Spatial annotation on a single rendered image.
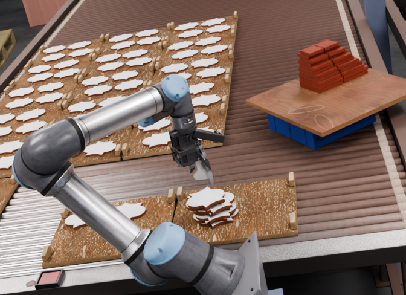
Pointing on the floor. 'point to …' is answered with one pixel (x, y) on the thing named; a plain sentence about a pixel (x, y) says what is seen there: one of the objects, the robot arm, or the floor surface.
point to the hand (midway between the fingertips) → (203, 179)
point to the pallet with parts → (9, 40)
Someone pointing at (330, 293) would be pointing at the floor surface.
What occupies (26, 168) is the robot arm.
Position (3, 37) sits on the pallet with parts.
